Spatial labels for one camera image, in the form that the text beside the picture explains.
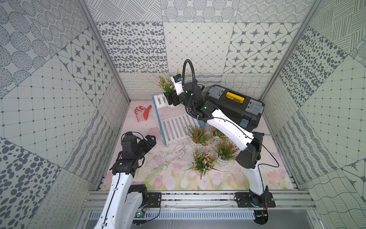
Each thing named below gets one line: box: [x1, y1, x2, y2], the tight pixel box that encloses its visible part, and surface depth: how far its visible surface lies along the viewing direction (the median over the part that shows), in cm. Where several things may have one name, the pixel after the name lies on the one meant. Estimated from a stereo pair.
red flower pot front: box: [214, 139, 240, 163], surface depth 80 cm
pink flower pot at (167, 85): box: [157, 75, 176, 95], surface depth 67 cm
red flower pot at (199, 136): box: [184, 124, 214, 148], surface depth 85 cm
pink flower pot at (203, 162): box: [183, 148, 217, 180], surface depth 75 cm
